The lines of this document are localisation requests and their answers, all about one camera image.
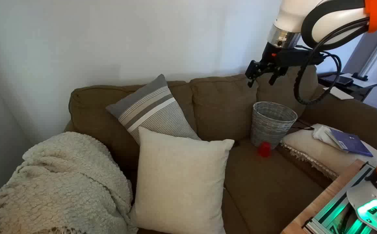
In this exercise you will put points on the black device on side table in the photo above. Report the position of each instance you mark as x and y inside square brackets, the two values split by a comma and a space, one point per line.
[351, 84]

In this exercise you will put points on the blue book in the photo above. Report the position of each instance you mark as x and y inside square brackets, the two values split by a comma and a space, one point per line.
[349, 143]

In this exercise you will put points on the white paper sheet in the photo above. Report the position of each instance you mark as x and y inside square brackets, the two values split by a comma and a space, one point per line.
[323, 133]

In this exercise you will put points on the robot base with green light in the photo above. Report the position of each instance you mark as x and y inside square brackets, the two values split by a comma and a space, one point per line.
[353, 210]

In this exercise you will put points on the wooden table with metal rail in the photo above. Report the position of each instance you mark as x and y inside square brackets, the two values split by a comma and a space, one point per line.
[297, 225]

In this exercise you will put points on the white fringed pillow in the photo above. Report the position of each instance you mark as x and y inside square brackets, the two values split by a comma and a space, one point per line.
[324, 158]

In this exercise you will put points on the brown fabric sofa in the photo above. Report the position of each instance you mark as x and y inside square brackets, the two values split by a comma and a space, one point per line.
[260, 195]

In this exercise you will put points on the grey woven basket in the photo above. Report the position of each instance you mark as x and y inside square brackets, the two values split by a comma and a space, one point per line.
[271, 123]

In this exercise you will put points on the red cup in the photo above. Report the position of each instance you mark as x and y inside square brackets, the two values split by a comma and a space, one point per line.
[264, 150]

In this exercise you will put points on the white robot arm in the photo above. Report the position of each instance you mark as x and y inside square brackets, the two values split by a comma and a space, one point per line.
[303, 29]

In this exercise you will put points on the cream knitted blanket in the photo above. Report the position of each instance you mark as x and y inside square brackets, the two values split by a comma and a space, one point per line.
[67, 185]

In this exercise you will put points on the grey striped pillow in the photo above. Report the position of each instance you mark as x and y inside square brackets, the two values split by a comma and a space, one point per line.
[155, 108]

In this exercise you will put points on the cream square pillow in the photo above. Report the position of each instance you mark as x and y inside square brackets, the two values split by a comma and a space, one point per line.
[180, 186]

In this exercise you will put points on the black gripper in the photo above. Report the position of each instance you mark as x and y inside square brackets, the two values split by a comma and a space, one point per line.
[276, 61]

